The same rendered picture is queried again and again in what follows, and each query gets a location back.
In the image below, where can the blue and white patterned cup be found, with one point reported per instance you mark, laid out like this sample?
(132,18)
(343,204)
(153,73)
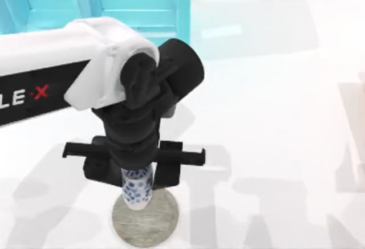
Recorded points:
(137,189)

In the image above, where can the grey round coaster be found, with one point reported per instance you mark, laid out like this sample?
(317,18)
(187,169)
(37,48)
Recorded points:
(148,226)

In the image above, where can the light blue rack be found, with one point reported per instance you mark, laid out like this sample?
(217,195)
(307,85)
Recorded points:
(137,1)

